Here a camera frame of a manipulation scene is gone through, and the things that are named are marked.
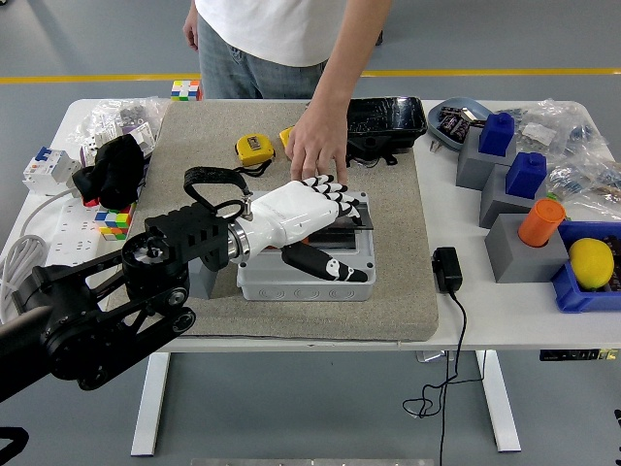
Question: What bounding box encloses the person's left hand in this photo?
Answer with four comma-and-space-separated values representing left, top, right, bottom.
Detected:
284, 109, 350, 185

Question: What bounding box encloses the person's right hand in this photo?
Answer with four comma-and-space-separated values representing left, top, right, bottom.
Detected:
182, 14, 201, 52

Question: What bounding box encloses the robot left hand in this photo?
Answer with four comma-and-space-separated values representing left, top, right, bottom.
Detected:
239, 174, 370, 284

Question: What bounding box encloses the transparent hinged box lid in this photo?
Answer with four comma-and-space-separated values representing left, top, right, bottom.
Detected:
310, 193, 376, 247

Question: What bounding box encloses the grey plastic junction box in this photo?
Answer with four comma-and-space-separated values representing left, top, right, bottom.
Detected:
237, 191, 377, 302

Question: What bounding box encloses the blue block battery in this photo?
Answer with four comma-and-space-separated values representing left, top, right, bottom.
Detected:
505, 151, 548, 199
478, 112, 516, 156

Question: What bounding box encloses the colourful puzzle cube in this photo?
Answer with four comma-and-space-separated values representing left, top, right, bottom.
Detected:
170, 80, 204, 102
94, 206, 135, 243

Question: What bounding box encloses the black plastic tray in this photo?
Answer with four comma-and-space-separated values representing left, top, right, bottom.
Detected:
344, 95, 429, 169

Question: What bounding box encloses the person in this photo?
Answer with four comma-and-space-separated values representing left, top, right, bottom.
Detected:
182, 0, 394, 101

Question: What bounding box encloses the black table control panel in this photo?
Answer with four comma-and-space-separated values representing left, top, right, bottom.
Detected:
539, 348, 621, 363

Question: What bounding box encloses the beige fabric mat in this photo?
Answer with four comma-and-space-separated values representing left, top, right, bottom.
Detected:
105, 100, 441, 341

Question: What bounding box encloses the clear bag of parts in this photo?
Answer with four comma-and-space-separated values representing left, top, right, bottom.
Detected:
504, 98, 608, 164
67, 95, 170, 161
545, 145, 621, 222

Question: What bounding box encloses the grey block with round hole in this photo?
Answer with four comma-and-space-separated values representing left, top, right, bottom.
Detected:
186, 264, 218, 301
484, 213, 572, 284

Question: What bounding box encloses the white table leg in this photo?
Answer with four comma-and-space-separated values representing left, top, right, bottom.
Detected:
474, 349, 523, 452
130, 351, 171, 457

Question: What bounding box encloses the blue-grey shallow bowl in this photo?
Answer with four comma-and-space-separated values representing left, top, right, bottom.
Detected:
427, 95, 494, 152

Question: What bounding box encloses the blue plastic bin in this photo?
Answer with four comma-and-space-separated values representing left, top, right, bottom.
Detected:
550, 220, 621, 315

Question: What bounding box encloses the black cloth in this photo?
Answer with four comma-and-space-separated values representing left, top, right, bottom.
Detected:
72, 134, 147, 211

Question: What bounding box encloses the grey block holder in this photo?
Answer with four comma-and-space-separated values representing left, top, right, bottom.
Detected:
455, 126, 518, 191
478, 163, 549, 229

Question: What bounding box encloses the yellow lemon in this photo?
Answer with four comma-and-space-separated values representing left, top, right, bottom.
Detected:
568, 237, 616, 291

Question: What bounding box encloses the white circuit breaker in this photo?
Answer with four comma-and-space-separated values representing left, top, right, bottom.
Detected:
21, 147, 82, 196

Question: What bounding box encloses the white power strip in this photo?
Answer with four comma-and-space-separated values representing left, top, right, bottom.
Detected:
47, 198, 125, 269

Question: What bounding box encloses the black power adapter with cord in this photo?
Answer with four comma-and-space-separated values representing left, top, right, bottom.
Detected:
401, 246, 468, 466

